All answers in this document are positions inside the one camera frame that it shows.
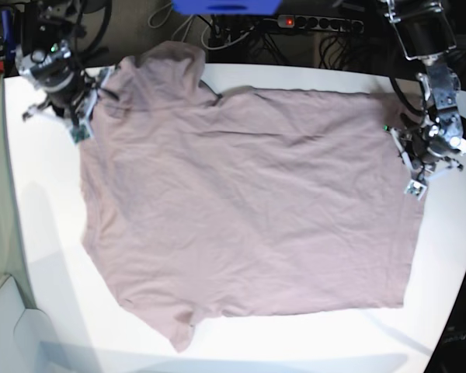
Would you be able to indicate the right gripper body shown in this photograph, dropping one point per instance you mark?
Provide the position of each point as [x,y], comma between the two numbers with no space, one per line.
[64,97]

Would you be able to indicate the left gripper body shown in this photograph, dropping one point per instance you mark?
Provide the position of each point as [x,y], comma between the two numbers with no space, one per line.
[429,157]

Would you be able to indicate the mauve pink t-shirt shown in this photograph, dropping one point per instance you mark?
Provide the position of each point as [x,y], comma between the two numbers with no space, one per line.
[253,202]

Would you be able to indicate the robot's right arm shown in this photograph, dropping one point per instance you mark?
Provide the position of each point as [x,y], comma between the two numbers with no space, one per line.
[49,58]

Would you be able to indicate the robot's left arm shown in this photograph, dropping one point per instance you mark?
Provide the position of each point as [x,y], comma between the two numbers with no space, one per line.
[425,35]

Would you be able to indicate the blue box overhead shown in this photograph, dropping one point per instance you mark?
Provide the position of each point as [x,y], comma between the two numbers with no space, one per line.
[226,7]

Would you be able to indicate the black power strip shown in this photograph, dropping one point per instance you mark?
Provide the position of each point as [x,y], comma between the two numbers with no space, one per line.
[318,23]

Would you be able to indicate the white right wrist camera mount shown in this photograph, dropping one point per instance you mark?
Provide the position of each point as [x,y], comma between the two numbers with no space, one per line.
[79,129]

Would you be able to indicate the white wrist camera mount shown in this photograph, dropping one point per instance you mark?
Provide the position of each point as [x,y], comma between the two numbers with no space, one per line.
[79,129]
[418,184]

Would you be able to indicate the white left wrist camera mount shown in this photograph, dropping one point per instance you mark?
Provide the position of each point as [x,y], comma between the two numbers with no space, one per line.
[418,184]

